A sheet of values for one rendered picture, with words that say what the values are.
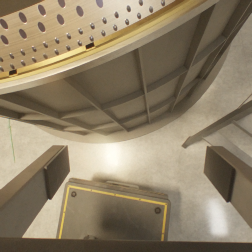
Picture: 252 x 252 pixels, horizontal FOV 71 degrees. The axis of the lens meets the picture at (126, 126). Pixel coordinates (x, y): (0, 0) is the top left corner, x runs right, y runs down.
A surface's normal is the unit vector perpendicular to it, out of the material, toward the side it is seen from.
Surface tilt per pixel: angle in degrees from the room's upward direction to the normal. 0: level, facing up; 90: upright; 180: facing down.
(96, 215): 0
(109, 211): 0
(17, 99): 90
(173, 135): 0
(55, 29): 43
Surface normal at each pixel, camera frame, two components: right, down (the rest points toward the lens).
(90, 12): 0.11, 0.52
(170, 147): -0.16, -0.15
